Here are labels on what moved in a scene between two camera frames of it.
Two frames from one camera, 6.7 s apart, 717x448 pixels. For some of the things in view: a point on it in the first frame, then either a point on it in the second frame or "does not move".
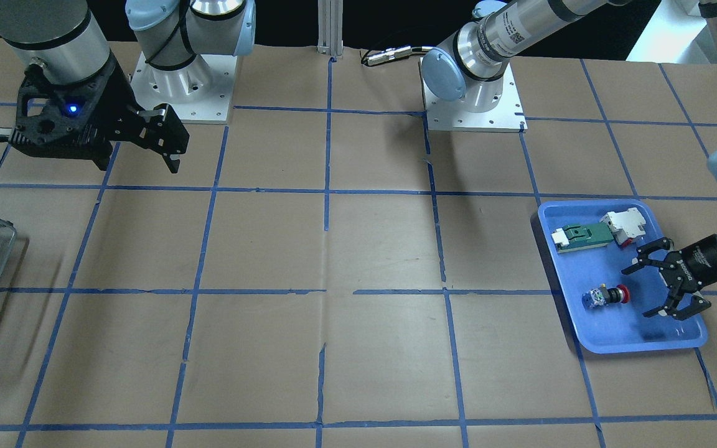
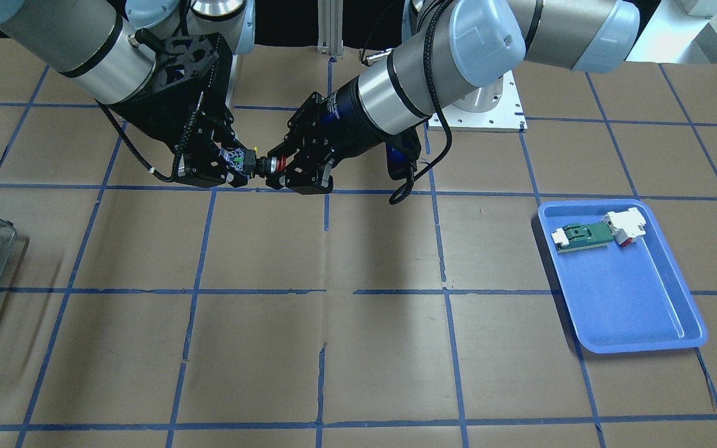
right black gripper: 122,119 → 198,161
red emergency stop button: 602,295 → 245,162
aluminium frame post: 330,18 does not move
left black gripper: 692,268 → 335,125
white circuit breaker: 625,226 does not move
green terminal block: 581,236 does not move
